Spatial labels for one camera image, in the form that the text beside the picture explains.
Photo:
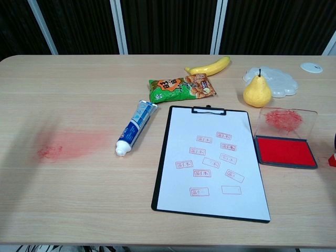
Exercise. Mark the black grey right robot hand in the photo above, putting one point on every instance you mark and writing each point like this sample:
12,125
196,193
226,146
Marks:
335,140

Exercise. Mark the red white stamp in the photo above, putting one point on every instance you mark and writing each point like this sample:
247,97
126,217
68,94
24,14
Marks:
333,160

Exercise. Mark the red ink pad clear lid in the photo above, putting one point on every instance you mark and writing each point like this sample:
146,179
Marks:
286,152

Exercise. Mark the white flower-shaped plate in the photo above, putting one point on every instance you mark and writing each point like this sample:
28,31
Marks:
283,84

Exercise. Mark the yellow pear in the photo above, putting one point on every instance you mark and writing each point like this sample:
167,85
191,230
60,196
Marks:
257,92

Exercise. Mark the yellow banana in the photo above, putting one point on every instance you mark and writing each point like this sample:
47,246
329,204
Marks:
207,68

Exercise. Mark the white stamped paper sheet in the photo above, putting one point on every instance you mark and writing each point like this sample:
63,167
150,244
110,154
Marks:
183,189

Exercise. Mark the green orange snack bag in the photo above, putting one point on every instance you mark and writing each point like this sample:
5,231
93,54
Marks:
178,89

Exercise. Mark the black clipboard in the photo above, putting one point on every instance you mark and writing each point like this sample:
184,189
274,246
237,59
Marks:
163,157

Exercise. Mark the blue white toothpaste tube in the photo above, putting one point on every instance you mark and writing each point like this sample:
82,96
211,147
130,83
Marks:
134,128

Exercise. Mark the white partition frame post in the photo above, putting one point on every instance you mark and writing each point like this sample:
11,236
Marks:
43,29
331,48
119,26
218,26

